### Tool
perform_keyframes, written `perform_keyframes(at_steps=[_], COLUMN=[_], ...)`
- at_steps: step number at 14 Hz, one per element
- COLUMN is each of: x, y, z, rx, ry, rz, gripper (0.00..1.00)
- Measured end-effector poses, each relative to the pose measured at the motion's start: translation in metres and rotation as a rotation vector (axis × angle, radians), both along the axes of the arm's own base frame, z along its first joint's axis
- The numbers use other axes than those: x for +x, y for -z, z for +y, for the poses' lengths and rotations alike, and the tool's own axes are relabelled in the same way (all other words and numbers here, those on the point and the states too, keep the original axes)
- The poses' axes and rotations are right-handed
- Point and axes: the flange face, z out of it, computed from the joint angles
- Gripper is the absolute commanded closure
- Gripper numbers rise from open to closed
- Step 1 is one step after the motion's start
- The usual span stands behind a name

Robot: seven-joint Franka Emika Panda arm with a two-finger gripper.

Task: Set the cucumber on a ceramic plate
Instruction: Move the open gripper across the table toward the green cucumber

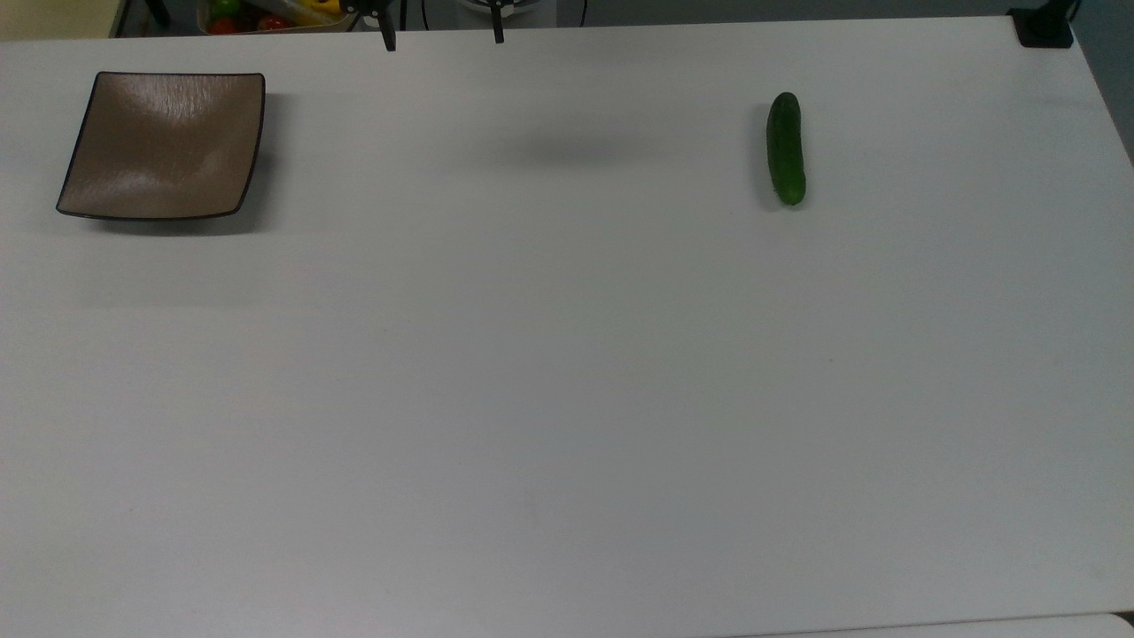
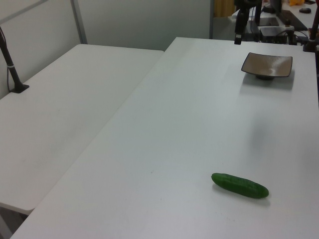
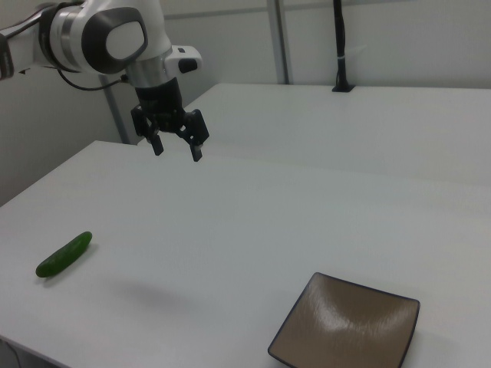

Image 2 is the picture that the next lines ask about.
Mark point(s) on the grey metal partition post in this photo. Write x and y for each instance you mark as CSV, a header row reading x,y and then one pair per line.
x,y
79,22

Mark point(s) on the dark red camera stand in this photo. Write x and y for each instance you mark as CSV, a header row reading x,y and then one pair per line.
x,y
312,35

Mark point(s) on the black camera stand pole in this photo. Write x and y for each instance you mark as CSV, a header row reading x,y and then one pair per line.
x,y
14,74

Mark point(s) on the green cucumber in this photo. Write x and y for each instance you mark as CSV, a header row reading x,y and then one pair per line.
x,y
239,185

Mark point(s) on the square brown ceramic plate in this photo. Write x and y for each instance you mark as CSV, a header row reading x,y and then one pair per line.
x,y
266,63

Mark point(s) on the black computer mouse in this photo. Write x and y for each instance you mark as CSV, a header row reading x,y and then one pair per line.
x,y
305,10

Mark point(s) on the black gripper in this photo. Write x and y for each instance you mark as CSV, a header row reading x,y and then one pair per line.
x,y
240,22

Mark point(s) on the yellow object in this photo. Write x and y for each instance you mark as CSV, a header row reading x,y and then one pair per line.
x,y
296,2

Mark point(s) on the white side table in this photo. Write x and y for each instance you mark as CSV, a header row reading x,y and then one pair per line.
x,y
62,104

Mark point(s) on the black electronics box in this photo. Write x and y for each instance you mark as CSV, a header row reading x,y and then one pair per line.
x,y
275,35

